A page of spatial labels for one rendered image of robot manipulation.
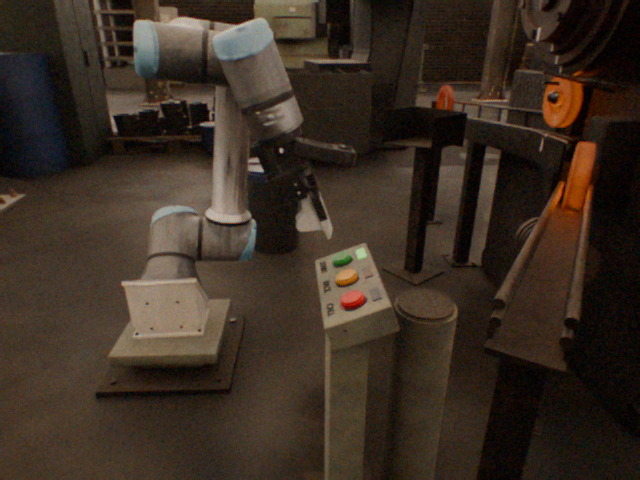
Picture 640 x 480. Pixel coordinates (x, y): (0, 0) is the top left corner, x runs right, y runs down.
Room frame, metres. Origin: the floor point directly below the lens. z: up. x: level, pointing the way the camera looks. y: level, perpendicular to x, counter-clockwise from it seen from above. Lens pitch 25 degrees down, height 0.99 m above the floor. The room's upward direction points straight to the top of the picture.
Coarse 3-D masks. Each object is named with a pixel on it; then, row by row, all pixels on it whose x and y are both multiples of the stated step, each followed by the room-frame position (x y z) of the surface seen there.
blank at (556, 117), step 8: (552, 80) 1.47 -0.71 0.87; (560, 80) 1.43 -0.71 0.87; (552, 88) 1.46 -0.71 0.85; (560, 88) 1.42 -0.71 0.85; (568, 88) 1.38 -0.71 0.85; (576, 88) 1.37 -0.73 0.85; (544, 96) 1.50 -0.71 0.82; (568, 96) 1.37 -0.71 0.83; (576, 96) 1.36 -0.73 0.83; (544, 104) 1.49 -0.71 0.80; (568, 104) 1.36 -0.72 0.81; (576, 104) 1.35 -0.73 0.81; (544, 112) 1.48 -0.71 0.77; (552, 112) 1.44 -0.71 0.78; (560, 112) 1.39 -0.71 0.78; (568, 112) 1.36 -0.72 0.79; (576, 112) 1.36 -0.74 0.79; (552, 120) 1.43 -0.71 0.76; (560, 120) 1.38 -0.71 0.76; (568, 120) 1.37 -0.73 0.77
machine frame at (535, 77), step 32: (512, 96) 1.89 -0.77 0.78; (608, 96) 1.33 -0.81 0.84; (544, 128) 1.62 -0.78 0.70; (576, 128) 1.47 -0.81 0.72; (512, 160) 1.80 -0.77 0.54; (512, 192) 1.75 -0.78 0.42; (512, 224) 1.70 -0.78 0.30; (608, 224) 1.20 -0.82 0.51; (512, 256) 1.66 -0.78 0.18; (608, 256) 1.16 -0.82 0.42; (608, 288) 1.13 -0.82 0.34; (608, 320) 1.09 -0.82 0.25; (576, 352) 1.18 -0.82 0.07; (608, 352) 1.06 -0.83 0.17; (608, 384) 1.02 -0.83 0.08
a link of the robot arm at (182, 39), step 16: (144, 32) 0.81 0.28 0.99; (160, 32) 0.82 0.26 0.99; (176, 32) 0.83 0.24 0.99; (192, 32) 0.84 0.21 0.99; (144, 48) 0.81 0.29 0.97; (160, 48) 0.81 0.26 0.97; (176, 48) 0.82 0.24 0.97; (192, 48) 0.82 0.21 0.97; (144, 64) 0.81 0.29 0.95; (160, 64) 0.81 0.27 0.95; (176, 64) 0.82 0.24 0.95; (192, 64) 0.82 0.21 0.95; (176, 80) 0.84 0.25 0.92; (192, 80) 0.84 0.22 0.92
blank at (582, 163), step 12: (588, 144) 0.97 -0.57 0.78; (576, 156) 0.94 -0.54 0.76; (588, 156) 0.93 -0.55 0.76; (576, 168) 0.92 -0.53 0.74; (588, 168) 0.91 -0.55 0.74; (576, 180) 0.91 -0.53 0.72; (588, 180) 0.91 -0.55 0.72; (576, 192) 0.91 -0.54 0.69; (564, 204) 0.93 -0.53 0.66; (576, 204) 0.92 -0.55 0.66
